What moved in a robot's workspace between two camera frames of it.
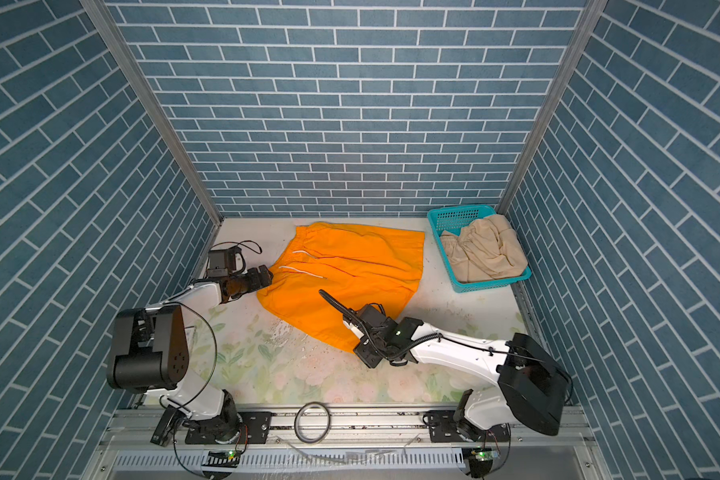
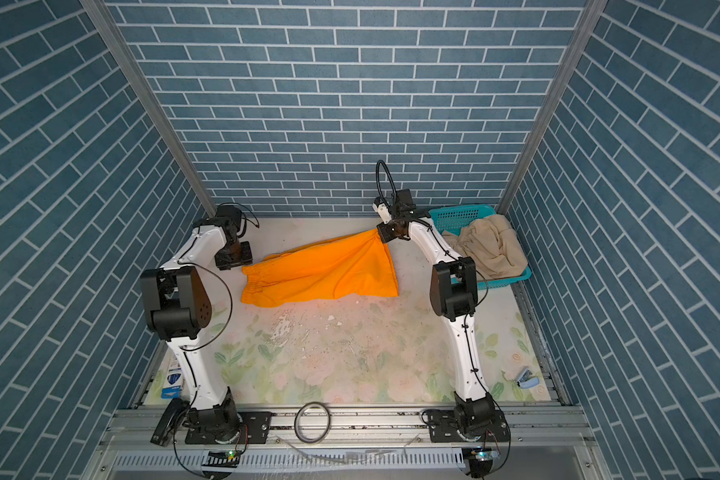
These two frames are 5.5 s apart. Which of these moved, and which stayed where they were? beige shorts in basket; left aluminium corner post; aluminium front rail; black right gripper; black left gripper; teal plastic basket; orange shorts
Moved: black right gripper; black left gripper; orange shorts
Stayed: teal plastic basket; aluminium front rail; left aluminium corner post; beige shorts in basket
